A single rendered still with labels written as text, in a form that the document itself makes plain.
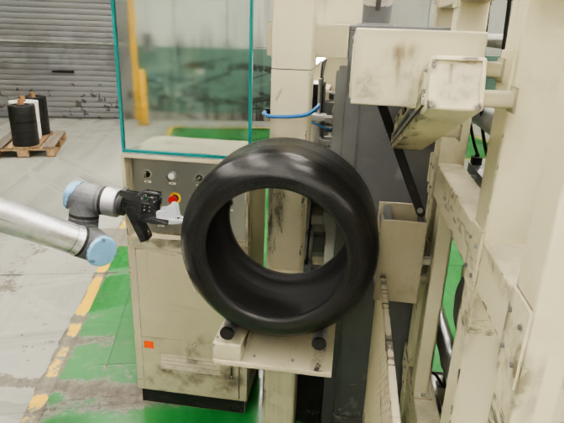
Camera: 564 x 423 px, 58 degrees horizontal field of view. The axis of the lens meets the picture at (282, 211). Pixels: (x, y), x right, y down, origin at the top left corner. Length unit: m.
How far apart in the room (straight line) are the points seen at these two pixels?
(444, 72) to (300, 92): 0.79
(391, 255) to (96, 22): 9.34
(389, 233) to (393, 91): 0.76
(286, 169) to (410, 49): 0.47
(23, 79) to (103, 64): 1.54
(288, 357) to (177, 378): 1.05
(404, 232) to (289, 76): 0.62
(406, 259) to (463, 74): 0.91
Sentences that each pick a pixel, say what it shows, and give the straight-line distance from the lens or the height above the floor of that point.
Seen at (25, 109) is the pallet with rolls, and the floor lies 0.65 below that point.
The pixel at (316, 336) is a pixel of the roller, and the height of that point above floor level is 0.92.
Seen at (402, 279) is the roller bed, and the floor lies 0.99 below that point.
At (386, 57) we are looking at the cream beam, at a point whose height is 1.73.
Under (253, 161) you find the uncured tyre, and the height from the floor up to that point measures 1.44.
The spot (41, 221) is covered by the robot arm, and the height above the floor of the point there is 1.28.
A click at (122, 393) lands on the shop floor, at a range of 2.86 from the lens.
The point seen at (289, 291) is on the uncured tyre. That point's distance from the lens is 1.75.
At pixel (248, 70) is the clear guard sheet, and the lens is 2.01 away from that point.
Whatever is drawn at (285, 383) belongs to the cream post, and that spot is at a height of 0.45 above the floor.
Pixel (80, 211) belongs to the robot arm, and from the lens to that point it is 1.64.
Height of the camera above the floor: 1.77
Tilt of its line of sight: 20 degrees down
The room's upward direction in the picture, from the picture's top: 2 degrees clockwise
